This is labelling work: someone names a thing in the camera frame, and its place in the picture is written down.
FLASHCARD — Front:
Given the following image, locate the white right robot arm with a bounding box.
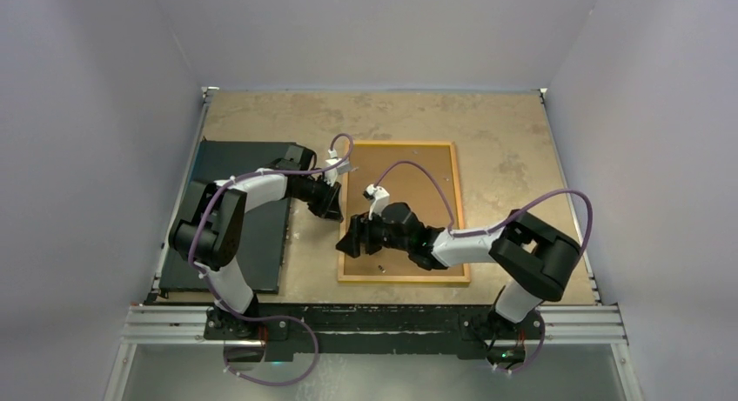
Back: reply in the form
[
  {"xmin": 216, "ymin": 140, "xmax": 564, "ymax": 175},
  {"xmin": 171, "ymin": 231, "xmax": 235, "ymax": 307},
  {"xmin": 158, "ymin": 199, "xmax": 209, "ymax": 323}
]
[{"xmin": 336, "ymin": 203, "xmax": 586, "ymax": 338}]

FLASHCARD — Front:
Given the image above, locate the yellow wooden picture frame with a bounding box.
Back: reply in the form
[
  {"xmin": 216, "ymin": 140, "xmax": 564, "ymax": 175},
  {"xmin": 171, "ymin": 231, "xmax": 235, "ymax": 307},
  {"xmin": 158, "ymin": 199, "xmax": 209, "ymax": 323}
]
[{"xmin": 337, "ymin": 140, "xmax": 472, "ymax": 285}]

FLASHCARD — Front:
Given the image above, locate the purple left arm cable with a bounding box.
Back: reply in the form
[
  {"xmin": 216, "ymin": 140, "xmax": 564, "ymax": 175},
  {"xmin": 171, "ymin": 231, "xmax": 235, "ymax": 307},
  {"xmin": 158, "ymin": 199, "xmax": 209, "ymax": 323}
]
[{"xmin": 187, "ymin": 133, "xmax": 356, "ymax": 388}]

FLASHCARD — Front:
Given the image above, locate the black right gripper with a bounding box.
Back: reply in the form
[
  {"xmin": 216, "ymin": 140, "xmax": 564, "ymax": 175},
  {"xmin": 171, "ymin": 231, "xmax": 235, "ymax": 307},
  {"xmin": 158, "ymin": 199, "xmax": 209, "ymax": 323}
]
[{"xmin": 337, "ymin": 206, "xmax": 412, "ymax": 258}]

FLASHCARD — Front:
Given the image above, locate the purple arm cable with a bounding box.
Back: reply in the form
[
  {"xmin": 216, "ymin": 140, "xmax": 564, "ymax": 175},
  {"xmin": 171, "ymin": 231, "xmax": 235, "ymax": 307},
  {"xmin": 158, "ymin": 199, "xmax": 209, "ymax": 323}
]
[
  {"xmin": 187, "ymin": 133, "xmax": 356, "ymax": 388},
  {"xmin": 373, "ymin": 159, "xmax": 594, "ymax": 377}
]

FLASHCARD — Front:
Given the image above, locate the brown backing board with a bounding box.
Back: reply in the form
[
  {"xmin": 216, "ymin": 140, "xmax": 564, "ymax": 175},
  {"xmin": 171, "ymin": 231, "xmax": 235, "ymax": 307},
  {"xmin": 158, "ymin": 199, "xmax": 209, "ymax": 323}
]
[{"xmin": 344, "ymin": 145, "xmax": 464, "ymax": 277}]

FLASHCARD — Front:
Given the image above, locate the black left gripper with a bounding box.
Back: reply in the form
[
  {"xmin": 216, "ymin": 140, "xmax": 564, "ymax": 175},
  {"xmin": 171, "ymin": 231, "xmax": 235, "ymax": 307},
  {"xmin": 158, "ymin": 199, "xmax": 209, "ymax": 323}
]
[{"xmin": 292, "ymin": 175, "xmax": 343, "ymax": 222}]

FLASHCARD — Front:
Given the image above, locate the black flat box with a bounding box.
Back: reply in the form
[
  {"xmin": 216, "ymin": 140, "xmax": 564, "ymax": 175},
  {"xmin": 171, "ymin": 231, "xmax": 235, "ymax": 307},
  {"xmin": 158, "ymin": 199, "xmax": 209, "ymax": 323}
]
[{"xmin": 159, "ymin": 140, "xmax": 291, "ymax": 294}]

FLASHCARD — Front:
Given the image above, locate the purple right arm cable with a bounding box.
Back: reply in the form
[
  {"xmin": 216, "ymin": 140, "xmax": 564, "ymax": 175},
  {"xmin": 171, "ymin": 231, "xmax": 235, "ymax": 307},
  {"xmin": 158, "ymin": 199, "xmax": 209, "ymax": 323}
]
[{"xmin": 373, "ymin": 159, "xmax": 594, "ymax": 377}]

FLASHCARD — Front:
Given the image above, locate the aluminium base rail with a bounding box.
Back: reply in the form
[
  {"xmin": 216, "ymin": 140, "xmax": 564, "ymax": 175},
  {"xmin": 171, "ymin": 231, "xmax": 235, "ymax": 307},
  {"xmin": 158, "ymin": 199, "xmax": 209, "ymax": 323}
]
[{"xmin": 123, "ymin": 303, "xmax": 627, "ymax": 362}]

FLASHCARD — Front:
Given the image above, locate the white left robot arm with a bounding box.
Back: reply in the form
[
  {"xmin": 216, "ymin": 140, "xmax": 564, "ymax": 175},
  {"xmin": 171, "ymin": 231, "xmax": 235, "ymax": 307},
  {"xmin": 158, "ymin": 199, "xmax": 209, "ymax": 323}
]
[{"xmin": 168, "ymin": 144, "xmax": 350, "ymax": 339}]

